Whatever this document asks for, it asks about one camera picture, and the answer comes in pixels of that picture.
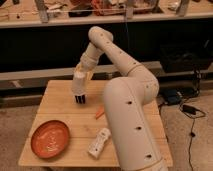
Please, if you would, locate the orange toy carrot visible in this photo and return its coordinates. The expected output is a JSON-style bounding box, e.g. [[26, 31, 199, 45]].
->
[[95, 106, 104, 120]]

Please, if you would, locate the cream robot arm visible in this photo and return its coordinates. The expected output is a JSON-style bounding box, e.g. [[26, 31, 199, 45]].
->
[[72, 26, 168, 171]]

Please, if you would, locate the black power adapter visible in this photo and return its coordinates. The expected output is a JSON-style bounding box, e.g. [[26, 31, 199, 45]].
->
[[182, 105, 196, 115]]

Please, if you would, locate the orange ceramic plate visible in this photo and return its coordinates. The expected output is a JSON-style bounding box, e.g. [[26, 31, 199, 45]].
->
[[31, 120, 70, 159]]

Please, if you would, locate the black cable on floor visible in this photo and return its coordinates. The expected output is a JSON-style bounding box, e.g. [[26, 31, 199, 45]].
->
[[157, 68, 208, 171]]

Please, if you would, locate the cream cylindrical gripper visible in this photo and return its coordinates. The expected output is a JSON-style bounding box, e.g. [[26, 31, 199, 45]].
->
[[72, 71, 87, 103]]

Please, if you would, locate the wooden table board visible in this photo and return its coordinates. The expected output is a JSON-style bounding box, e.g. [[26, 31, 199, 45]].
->
[[17, 79, 174, 168]]

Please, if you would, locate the white tube bottle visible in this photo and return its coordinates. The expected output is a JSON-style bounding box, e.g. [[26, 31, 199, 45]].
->
[[87, 128, 111, 159]]

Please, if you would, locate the wooden background shelf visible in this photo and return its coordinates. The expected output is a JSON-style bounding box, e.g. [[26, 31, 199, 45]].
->
[[0, 0, 213, 28]]

